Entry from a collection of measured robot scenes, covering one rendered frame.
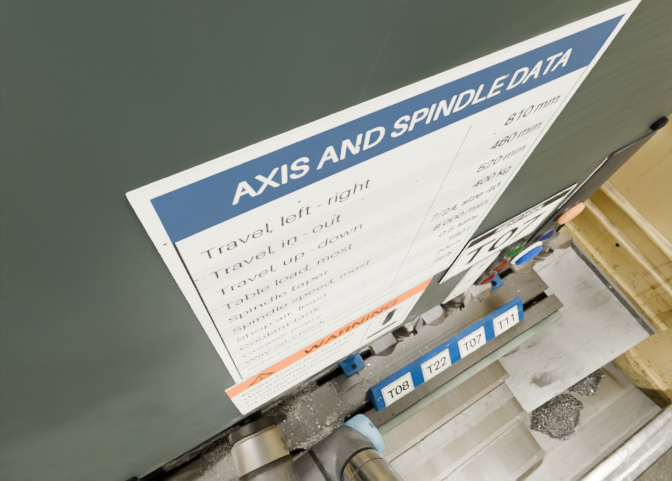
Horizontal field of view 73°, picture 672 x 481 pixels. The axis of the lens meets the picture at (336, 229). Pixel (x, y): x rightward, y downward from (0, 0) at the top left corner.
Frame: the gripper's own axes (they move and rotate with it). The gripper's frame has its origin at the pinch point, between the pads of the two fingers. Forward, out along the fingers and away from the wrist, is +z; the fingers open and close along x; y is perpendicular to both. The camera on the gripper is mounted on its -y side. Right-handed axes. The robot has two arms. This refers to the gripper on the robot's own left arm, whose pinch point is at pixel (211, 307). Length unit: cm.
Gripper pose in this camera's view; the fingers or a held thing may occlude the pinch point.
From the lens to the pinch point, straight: 75.3
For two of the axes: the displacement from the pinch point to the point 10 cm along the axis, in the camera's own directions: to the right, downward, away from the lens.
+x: 9.1, -3.3, 2.6
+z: -4.1, -8.1, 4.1
